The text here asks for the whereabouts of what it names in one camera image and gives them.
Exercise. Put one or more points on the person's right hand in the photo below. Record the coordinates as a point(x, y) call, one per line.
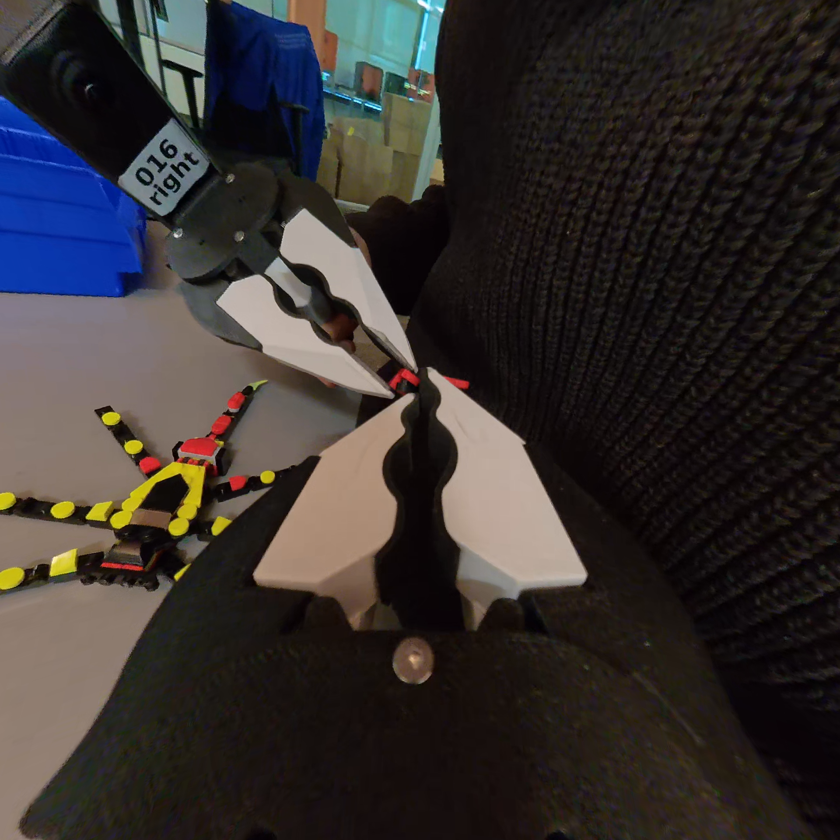
point(341, 330)

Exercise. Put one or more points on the stack of cardboard boxes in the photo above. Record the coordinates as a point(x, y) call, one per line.
point(367, 157)

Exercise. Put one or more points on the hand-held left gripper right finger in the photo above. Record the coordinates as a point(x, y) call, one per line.
point(512, 518)

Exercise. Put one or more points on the blue jacket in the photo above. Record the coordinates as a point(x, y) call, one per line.
point(262, 79)

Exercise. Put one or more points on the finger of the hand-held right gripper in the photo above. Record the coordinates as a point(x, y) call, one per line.
point(334, 256)
point(289, 334)

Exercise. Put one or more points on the black yellow lego spider model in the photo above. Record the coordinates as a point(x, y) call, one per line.
point(164, 492)

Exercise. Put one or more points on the person's right forearm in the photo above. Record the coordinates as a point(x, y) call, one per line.
point(400, 249)

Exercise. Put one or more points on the blue plastic bin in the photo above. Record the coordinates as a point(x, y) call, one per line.
point(59, 216)

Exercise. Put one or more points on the red black lego leg piece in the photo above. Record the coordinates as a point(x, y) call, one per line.
point(401, 379)

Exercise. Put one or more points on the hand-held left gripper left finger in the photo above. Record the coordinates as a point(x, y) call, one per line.
point(321, 525)

